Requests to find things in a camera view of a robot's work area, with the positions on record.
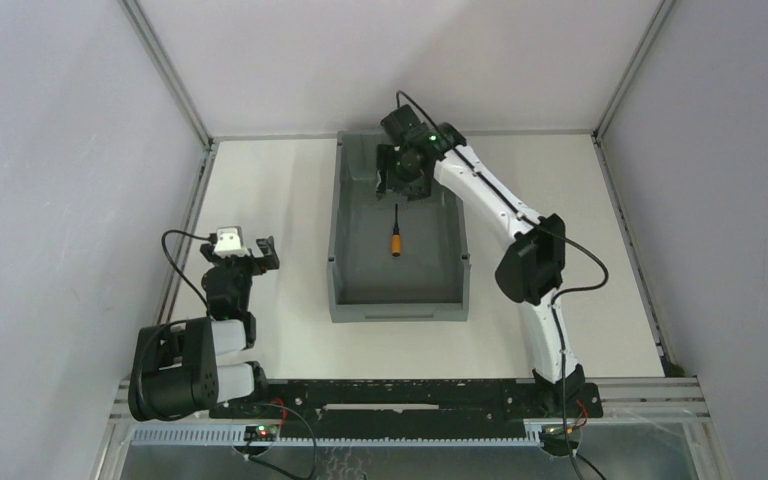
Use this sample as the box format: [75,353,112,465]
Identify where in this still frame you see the orange handled screwdriver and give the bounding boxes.
[390,204,402,257]

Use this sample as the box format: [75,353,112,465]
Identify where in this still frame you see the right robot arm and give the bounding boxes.
[377,120,585,417]

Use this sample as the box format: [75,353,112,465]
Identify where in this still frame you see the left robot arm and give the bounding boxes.
[128,228,280,421]

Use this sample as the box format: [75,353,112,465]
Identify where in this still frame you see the grey plastic storage bin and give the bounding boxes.
[326,131,471,323]

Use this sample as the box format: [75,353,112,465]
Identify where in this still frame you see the small circuit board with leds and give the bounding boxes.
[243,425,280,443]

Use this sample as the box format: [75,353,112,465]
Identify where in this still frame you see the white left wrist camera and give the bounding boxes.
[210,226,250,258]

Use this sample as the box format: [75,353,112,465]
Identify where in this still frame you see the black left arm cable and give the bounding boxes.
[160,229,220,313]

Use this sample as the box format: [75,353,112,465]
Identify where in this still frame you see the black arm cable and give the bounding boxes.
[395,90,611,480]
[160,229,220,313]

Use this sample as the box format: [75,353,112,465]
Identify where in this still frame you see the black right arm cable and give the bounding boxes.
[395,90,611,480]

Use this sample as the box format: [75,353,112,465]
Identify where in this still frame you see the left aluminium frame profile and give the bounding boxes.
[117,0,218,326]

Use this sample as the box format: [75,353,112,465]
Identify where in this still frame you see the black cable at front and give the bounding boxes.
[231,402,319,480]

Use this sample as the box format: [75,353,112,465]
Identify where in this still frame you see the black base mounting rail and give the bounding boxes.
[209,379,604,438]

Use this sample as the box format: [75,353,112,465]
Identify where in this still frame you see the grey slotted cable duct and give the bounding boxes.
[131,424,543,447]

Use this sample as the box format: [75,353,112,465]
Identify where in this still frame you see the aluminium frame front rail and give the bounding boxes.
[136,378,710,446]

